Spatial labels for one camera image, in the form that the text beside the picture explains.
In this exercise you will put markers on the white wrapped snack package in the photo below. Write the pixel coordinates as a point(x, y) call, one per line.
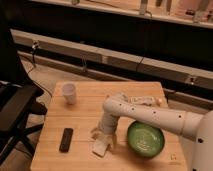
point(146, 100)

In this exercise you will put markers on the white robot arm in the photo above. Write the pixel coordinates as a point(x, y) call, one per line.
point(193, 126)

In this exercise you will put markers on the black remote control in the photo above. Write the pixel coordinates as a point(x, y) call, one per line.
point(66, 140)

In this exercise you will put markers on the black office chair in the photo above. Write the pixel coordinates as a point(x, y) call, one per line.
point(17, 98)

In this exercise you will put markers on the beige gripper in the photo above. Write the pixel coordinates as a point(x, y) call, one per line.
point(105, 132)

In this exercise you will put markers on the wooden table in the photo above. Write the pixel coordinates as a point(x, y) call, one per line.
point(82, 117)

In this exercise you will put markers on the green bowl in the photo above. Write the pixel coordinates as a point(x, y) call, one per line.
point(145, 140)

